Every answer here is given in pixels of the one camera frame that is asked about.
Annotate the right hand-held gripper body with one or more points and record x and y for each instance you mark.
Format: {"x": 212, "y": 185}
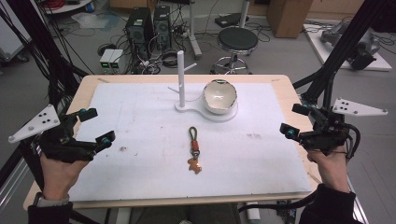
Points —
{"x": 330, "y": 133}

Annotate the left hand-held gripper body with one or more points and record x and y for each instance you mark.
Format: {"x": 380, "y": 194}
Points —
{"x": 59, "y": 143}

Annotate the person's left hand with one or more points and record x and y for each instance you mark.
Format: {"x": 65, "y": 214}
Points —
{"x": 59, "y": 177}

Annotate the person's right hand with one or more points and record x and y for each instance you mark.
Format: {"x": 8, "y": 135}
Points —
{"x": 333, "y": 169}

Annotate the white table mat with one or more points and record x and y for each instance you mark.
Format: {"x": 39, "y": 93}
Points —
{"x": 149, "y": 133}

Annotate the white power supply unit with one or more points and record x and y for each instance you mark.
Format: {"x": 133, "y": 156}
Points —
{"x": 117, "y": 59}
{"x": 106, "y": 59}

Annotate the grey wristwatch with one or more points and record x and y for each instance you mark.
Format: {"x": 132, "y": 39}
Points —
{"x": 49, "y": 201}

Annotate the white bowl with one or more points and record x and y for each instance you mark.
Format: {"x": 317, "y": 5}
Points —
{"x": 219, "y": 98}

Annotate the grey machine on platform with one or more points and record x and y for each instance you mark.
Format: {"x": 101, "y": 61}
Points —
{"x": 364, "y": 51}

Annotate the white floor platform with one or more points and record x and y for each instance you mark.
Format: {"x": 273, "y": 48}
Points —
{"x": 383, "y": 63}

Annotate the brown cardboard box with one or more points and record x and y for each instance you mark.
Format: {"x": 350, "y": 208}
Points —
{"x": 288, "y": 18}

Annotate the clear plastic bag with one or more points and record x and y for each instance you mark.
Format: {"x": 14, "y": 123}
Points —
{"x": 90, "y": 20}

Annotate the black round stool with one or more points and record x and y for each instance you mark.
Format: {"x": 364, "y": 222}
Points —
{"x": 237, "y": 39}

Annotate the white hook stand with tray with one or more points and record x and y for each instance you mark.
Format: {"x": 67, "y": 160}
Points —
{"x": 181, "y": 81}

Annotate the black computer tower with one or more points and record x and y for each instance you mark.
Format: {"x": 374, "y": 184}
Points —
{"x": 162, "y": 26}
{"x": 138, "y": 31}

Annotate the black flat case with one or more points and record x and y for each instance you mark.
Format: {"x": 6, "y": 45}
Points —
{"x": 229, "y": 20}

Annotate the white desk leg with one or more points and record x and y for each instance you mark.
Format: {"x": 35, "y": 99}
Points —
{"x": 193, "y": 31}

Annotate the black metal frame stand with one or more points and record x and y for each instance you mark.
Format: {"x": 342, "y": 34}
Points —
{"x": 40, "y": 40}
{"x": 345, "y": 43}

